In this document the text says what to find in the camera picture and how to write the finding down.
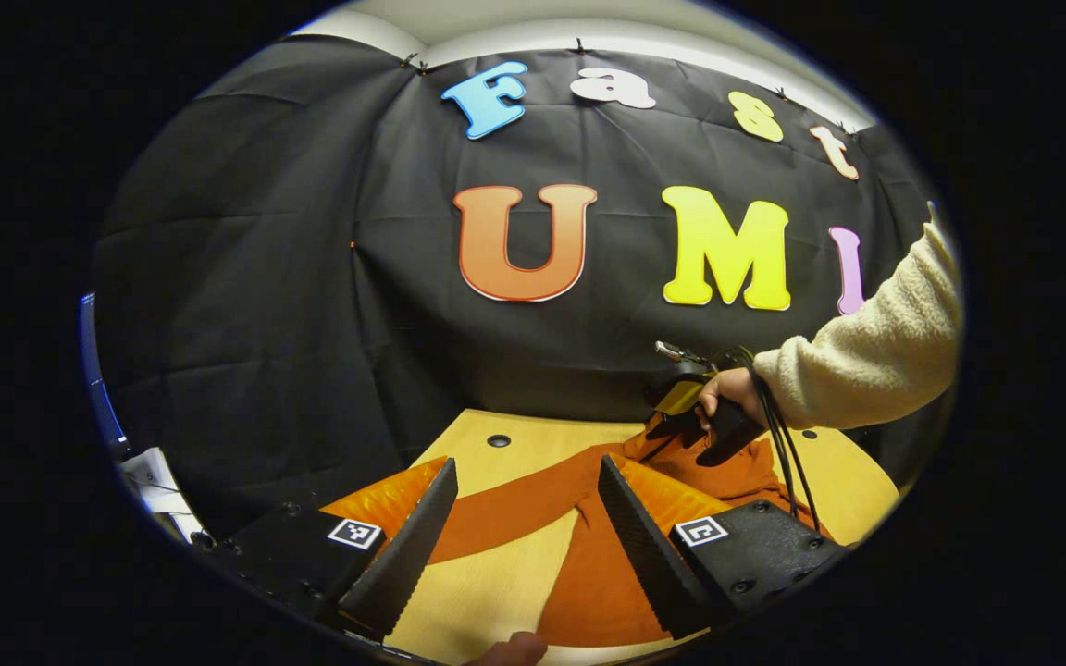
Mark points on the black backdrop cloth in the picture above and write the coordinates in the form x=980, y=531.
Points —
x=265, y=277

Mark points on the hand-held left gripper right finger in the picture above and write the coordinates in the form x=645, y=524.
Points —
x=639, y=550

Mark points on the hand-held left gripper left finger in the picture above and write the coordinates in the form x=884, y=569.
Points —
x=408, y=546

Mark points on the row of black cloth clips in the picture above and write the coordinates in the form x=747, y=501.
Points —
x=579, y=45

